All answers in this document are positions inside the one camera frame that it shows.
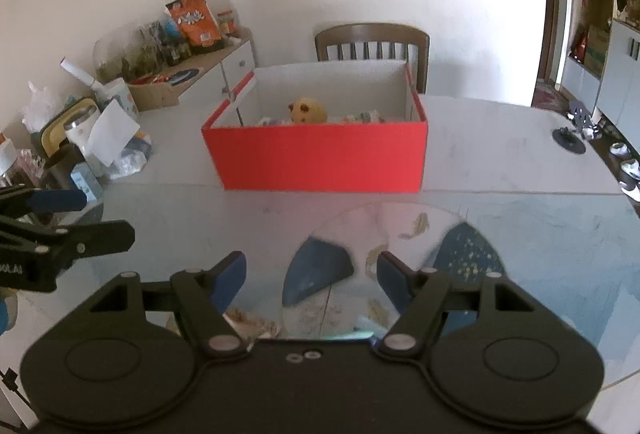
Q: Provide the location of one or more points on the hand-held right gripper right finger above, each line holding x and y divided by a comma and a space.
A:
395, 284

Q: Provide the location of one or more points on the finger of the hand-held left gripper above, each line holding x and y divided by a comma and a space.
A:
55, 201
100, 239

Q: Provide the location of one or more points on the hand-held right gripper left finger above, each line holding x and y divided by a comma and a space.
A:
229, 284

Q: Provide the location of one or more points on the red cardboard box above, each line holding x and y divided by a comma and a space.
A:
320, 158

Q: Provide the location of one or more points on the yellow capybara toy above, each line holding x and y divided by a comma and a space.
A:
307, 111

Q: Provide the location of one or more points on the white marble desktop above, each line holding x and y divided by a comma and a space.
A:
500, 148

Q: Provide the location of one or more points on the dark green mug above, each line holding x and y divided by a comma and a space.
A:
65, 168

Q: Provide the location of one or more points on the small light blue box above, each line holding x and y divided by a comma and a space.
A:
87, 181

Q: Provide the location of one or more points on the drinking glass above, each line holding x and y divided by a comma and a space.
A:
27, 168

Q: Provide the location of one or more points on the yellow lunch box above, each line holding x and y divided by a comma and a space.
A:
52, 128

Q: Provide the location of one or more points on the clear tissue pack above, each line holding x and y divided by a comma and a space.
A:
112, 128

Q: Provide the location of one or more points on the clear plastic bag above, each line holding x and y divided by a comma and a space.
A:
36, 106

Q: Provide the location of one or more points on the white printed cup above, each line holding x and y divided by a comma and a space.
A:
122, 98

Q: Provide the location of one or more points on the white paper roll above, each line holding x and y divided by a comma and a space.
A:
80, 72

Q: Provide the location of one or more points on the open brown cardboard box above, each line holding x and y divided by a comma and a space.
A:
155, 96

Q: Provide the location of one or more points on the glass terrarium with plants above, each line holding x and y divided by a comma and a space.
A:
125, 58

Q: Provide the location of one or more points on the dark glass jar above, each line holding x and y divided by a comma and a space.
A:
175, 53

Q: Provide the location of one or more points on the small blue globe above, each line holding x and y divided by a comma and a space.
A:
170, 28

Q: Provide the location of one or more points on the white wooden sideboard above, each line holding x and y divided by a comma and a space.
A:
240, 58

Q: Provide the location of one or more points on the orange snack bag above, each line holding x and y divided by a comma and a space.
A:
197, 26

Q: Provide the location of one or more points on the red doormat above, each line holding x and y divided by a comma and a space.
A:
550, 96

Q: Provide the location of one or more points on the small red label bottle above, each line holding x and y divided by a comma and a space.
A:
226, 22

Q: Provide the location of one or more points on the wooden chair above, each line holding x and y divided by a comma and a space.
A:
370, 32

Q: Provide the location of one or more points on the white slipper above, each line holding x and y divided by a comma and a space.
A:
631, 168
620, 149
631, 191

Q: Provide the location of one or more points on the red bag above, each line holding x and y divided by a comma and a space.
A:
579, 47

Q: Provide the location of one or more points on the printed cardboard box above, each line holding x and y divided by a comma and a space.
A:
597, 48

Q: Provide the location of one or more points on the white wooden wall cabinet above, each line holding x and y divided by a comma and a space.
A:
620, 58

